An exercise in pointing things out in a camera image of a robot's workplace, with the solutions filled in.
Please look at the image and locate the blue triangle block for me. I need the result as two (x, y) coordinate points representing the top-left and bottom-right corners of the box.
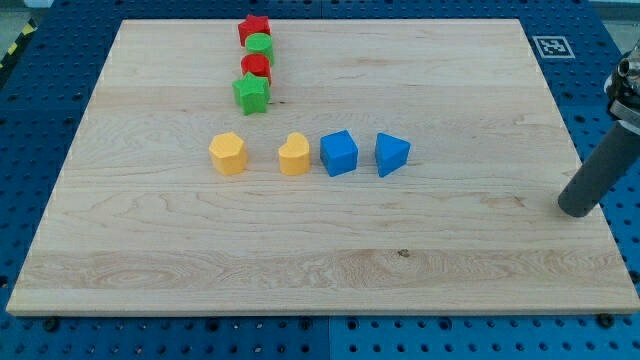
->
(374, 132), (411, 177)

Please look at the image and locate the white fiducial marker tag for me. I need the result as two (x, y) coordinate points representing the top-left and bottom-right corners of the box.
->
(532, 35), (575, 59)

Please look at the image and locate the light wooden board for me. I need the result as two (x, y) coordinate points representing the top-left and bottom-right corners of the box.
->
(7, 19), (639, 317)

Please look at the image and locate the green star block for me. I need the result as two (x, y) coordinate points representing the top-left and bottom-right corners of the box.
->
(232, 72), (270, 115)

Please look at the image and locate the yellow heart block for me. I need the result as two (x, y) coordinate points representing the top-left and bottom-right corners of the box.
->
(278, 132), (311, 176)

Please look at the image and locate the yellow black hazard tape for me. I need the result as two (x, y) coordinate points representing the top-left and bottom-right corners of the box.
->
(1, 17), (38, 70)

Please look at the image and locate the yellow hexagon block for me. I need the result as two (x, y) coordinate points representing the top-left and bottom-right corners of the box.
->
(209, 132), (248, 176)

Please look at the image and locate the blue cube block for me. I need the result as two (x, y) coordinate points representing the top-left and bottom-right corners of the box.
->
(320, 130), (358, 177)

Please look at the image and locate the red star block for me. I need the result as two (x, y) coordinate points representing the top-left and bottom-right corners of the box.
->
(237, 14), (271, 47)

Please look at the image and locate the green cylinder block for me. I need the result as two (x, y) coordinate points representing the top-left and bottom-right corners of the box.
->
(245, 33), (275, 65)

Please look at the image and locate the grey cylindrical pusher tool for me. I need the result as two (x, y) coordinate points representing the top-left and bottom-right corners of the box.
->
(557, 120), (639, 217)

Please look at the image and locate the red hexagon block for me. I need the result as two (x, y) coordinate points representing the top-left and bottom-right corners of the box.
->
(241, 53), (272, 83)

